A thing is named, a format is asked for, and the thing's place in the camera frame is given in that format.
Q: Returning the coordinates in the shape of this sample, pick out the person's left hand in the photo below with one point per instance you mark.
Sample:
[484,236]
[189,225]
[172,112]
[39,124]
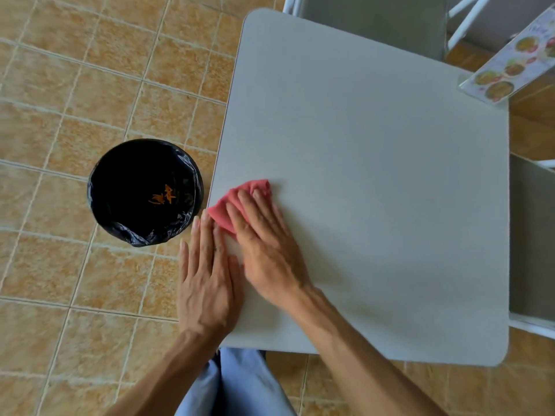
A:
[208,294]

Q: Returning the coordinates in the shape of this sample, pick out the person's right hand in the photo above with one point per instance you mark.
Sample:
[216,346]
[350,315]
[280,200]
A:
[271,264]

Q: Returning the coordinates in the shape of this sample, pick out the person's right middle finger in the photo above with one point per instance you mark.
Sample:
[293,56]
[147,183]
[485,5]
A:
[251,214]

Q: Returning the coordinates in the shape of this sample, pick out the person's left thumb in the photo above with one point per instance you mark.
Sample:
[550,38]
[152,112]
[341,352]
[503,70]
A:
[236,277]

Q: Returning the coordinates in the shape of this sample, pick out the person's right little finger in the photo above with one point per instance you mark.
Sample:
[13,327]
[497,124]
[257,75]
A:
[279,218]

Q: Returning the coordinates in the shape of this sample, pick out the person's left little finger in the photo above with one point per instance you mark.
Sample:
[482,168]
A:
[184,259]

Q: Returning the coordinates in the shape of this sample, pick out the person's left middle finger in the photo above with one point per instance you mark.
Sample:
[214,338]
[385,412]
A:
[206,242]

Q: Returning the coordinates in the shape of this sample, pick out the red cleaning cloth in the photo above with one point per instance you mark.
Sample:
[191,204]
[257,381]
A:
[225,207]

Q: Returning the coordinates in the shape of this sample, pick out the person's right forearm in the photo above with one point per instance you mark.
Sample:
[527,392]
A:
[360,363]

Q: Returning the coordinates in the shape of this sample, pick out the person's left forearm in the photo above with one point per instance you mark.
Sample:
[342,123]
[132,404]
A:
[169,376]

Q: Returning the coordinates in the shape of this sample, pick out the orange scraps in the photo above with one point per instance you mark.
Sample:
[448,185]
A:
[164,195]

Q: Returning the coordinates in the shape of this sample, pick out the bin with black bag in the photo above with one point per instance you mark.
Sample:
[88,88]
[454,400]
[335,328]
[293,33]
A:
[143,190]

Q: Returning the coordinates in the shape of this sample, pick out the person's light blue trousers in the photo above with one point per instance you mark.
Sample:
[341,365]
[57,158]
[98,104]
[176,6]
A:
[238,385]

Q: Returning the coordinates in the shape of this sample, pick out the laminated picture menu stand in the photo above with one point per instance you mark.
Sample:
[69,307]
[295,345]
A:
[509,60]

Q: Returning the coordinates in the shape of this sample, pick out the grey chair with white frame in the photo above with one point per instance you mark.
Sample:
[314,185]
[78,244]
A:
[532,242]
[373,21]

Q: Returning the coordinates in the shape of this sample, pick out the white chair frame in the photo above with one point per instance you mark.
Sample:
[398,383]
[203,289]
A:
[470,17]

